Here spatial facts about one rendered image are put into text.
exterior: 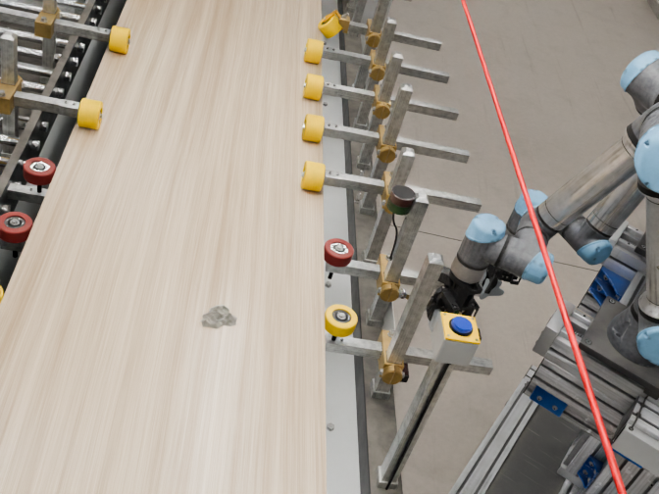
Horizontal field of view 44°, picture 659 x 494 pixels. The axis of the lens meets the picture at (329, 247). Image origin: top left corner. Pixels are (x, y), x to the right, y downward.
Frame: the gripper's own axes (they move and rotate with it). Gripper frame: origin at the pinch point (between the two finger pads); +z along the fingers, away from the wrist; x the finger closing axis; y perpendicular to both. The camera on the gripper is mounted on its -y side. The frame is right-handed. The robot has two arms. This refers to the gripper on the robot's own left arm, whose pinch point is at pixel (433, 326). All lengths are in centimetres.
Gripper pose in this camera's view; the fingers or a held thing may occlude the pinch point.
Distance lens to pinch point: 201.4
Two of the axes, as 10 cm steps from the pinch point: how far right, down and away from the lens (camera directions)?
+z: -2.3, 7.4, 6.3
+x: 9.1, -0.6, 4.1
